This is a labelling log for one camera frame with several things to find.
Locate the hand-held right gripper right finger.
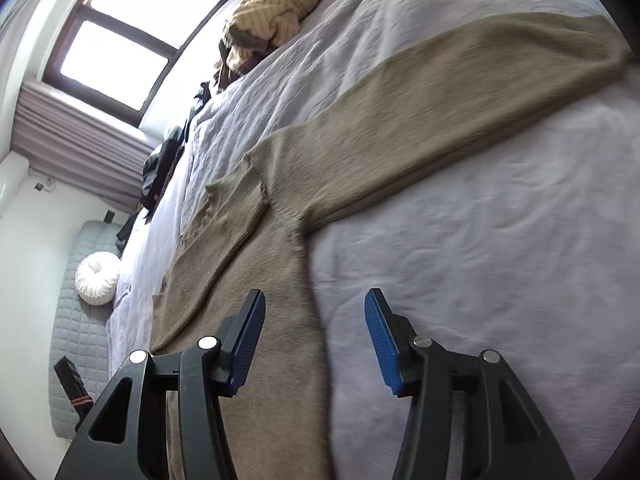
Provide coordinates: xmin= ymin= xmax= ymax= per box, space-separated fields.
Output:
xmin=364 ymin=287 xmax=576 ymax=480

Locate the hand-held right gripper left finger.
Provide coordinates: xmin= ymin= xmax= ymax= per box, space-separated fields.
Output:
xmin=55 ymin=288 xmax=267 ymax=480

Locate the tan knit sweater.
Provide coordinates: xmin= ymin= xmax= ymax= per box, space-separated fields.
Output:
xmin=149 ymin=12 xmax=633 ymax=480

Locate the pile of dark clothes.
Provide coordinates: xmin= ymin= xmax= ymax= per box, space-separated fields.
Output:
xmin=116 ymin=80 xmax=213 ymax=256

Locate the grey quilted mat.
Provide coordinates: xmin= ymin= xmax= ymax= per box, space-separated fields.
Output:
xmin=49 ymin=220 xmax=131 ymax=443

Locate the white round pillow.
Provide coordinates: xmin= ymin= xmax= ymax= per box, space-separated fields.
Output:
xmin=75 ymin=253 xmax=122 ymax=306

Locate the grey embossed bed blanket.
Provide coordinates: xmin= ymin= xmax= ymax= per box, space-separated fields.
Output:
xmin=107 ymin=0 xmax=640 ymax=480

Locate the white air conditioner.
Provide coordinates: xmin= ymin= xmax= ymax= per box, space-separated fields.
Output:
xmin=0 ymin=155 xmax=28 ymax=218

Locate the grey pleated curtain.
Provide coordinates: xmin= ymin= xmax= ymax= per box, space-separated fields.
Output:
xmin=10 ymin=77 xmax=158 ymax=211

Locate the dark framed window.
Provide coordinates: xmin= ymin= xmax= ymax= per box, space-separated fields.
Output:
xmin=40 ymin=0 xmax=236 ymax=128

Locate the yellow striped cloth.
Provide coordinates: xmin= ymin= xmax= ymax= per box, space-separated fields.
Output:
xmin=215 ymin=0 xmax=351 ymax=86

